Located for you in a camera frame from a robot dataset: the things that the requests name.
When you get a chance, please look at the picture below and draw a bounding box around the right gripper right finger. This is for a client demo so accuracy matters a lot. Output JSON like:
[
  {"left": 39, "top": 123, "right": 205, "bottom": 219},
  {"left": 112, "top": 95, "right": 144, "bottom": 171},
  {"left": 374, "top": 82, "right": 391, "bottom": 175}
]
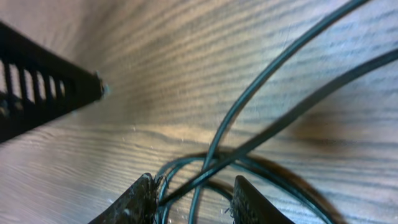
[{"left": 231, "top": 175, "right": 294, "bottom": 224}]

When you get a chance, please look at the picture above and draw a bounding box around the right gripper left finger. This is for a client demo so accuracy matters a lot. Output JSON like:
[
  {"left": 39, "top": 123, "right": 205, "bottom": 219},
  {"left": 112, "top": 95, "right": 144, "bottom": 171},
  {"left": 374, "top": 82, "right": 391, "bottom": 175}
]
[{"left": 89, "top": 173, "right": 159, "bottom": 224}]

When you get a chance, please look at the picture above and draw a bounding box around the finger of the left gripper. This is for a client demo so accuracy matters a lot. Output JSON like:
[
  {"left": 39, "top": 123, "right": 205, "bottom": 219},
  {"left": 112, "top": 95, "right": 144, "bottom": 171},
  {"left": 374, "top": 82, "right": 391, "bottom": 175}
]
[{"left": 1, "top": 24, "right": 104, "bottom": 142}]

